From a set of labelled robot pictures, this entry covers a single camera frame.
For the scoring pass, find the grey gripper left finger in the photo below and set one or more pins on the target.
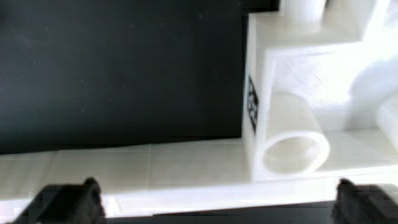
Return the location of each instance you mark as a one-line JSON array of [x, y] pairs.
[[67, 204]]

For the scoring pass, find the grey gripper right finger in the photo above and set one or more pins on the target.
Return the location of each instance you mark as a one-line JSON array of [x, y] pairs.
[[367, 203]]

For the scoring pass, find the white chair seat block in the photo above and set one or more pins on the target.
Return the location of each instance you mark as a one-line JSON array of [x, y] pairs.
[[321, 100]]

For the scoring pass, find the white front rail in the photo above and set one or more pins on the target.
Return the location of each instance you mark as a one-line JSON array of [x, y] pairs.
[[184, 177]]

